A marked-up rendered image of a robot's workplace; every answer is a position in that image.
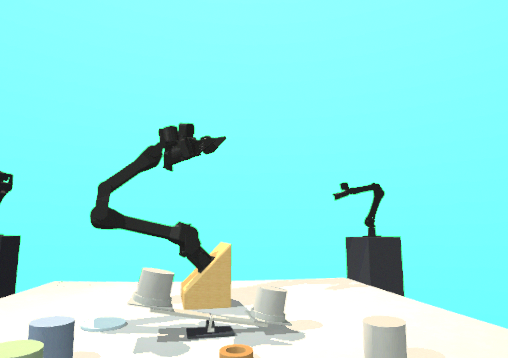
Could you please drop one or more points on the orange ring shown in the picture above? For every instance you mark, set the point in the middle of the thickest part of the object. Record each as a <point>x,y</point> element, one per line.
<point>236,351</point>

